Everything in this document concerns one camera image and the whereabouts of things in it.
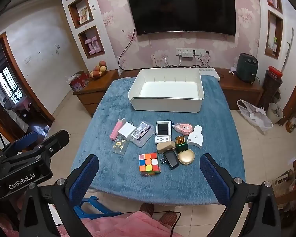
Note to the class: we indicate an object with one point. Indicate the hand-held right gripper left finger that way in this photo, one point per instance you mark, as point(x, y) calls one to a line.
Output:
point(85, 175)

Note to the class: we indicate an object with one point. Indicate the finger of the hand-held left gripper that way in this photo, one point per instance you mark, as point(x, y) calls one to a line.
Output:
point(55, 139)
point(26, 139)

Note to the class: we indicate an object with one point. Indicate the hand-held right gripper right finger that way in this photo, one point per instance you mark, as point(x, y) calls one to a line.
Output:
point(213, 177)

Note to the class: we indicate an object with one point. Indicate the small clear plastic box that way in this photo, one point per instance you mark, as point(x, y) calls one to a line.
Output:
point(120, 147)

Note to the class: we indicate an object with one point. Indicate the pink tooth-shaped brush case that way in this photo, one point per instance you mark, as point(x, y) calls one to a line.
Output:
point(115, 130)

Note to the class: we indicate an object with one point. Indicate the beige rounded case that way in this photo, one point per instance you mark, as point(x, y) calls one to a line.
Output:
point(165, 147)

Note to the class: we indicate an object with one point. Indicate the white charger plug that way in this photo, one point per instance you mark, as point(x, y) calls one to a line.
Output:
point(125, 129)

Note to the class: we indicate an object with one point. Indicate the clear plastic floss box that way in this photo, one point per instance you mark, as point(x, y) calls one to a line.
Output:
point(141, 134)

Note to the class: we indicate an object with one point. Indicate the white plastic storage bin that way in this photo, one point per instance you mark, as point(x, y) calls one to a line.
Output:
point(167, 100)

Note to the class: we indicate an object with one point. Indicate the gold round compact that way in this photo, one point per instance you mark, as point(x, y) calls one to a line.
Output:
point(186, 157)

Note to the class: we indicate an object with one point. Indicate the white curved plastic holder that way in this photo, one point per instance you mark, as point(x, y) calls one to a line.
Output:
point(196, 138)

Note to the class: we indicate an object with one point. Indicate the black charger plug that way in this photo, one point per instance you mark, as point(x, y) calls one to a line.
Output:
point(172, 160)

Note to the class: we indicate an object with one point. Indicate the green bottle with gold cap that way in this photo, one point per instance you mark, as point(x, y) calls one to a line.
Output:
point(181, 145)

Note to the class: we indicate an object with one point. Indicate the pink correction tape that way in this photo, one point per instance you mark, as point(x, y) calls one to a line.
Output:
point(183, 128)

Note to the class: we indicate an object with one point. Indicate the blue plush blanket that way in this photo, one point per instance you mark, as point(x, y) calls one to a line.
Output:
point(207, 118)

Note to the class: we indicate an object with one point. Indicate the brown patterned slipper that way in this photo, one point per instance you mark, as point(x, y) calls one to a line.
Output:
point(169, 218)
point(146, 208)

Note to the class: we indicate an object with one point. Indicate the red gift box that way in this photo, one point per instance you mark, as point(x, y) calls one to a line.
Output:
point(79, 81)

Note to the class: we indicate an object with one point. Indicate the colourful puzzle cube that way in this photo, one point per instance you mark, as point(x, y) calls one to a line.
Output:
point(149, 164)

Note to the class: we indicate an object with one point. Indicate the pink fleece clothing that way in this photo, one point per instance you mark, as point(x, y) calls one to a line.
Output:
point(128, 224)

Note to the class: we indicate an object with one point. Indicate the wooden side cabinet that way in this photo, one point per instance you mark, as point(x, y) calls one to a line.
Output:
point(98, 88)

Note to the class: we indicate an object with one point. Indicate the white handheld game console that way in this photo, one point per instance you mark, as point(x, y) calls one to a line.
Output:
point(163, 130)

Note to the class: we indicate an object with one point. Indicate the white plastic bag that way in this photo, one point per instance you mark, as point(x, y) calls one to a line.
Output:
point(254, 114)

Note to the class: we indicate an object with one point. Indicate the bowl of fruit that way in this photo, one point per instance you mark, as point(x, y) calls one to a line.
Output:
point(98, 70)

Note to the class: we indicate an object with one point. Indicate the white trash bin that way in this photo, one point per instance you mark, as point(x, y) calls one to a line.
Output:
point(275, 114)

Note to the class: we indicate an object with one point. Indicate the wooden television stand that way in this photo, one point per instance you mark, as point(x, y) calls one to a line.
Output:
point(239, 91)

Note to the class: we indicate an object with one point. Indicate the pink dumbbells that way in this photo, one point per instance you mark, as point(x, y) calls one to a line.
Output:
point(93, 46)

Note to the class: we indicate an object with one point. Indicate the white set-top box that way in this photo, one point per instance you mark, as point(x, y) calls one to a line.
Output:
point(209, 73)

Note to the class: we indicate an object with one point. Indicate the dark cylinder with red lid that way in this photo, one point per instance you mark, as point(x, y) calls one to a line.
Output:
point(270, 86)

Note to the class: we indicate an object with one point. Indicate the dark green air fryer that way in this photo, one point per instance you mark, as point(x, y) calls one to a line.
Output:
point(248, 68)

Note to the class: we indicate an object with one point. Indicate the white power strip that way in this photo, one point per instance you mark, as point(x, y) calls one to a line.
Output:
point(187, 55)

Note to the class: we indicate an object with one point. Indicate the framed picture card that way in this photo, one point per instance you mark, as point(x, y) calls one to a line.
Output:
point(84, 16)

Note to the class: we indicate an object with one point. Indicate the black flat-screen television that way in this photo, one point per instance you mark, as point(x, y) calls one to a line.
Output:
point(182, 7)

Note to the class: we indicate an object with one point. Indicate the wooden door frame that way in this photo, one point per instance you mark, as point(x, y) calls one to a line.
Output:
point(22, 79)

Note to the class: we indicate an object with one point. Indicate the white wall socket panel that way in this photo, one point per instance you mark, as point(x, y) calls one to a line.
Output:
point(187, 50)

